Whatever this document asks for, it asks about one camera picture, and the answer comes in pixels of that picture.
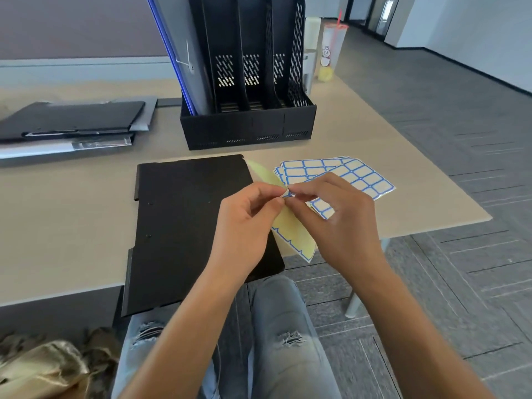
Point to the grey folder with blue edge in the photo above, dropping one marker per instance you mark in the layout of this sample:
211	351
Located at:
183	45

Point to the red drinking straw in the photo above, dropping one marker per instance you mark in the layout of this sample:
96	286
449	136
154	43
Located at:
341	19

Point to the yellow sticker backing sheet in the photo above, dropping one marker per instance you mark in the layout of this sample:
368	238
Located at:
293	238

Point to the black flat file folder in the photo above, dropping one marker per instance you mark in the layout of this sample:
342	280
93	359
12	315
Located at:
183	211

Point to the person's right thumb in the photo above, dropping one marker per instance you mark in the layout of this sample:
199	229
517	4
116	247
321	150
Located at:
301	213

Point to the blue-bordered label sheet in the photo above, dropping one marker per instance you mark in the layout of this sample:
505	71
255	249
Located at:
297	168
365	178

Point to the small blue-bordered label sticker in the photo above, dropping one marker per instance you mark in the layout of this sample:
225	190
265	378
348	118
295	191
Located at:
287	193

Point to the black mesh file organizer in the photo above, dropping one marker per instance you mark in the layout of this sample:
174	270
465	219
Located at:
249	128

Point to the glass door with dark frame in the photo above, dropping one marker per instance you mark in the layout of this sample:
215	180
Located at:
374	14

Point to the black clip folder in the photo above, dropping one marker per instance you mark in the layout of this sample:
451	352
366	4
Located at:
70	118

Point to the person's left leg in jeans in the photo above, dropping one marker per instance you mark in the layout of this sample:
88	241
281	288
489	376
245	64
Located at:
137	344

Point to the person's left forearm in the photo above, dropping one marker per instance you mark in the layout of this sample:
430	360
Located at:
187	340

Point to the golden fabric bag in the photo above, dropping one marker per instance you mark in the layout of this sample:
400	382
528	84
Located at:
45	367

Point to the person's right leg in jeans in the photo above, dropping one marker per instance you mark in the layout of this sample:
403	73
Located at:
286	340

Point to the grey desk partition panel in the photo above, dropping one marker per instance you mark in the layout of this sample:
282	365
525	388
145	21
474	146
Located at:
75	29

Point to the clear plastic document sleeve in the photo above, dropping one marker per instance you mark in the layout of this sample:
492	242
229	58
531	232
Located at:
50	147

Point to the person's left hand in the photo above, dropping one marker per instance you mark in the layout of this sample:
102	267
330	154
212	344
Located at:
237	232

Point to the grey document folder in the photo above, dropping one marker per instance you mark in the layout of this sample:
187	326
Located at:
147	116

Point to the clear plastic drink cup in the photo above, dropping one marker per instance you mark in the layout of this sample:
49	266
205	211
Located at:
330	49

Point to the person's leg in jeans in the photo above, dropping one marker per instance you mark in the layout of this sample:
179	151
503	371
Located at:
286	340
137	344

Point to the person's right hand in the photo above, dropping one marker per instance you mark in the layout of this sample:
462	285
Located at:
349	228

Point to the person's right forearm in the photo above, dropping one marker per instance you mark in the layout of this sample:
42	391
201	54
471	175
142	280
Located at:
415	340

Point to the person's left thumb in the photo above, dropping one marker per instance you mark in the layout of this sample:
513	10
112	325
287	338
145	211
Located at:
270	211

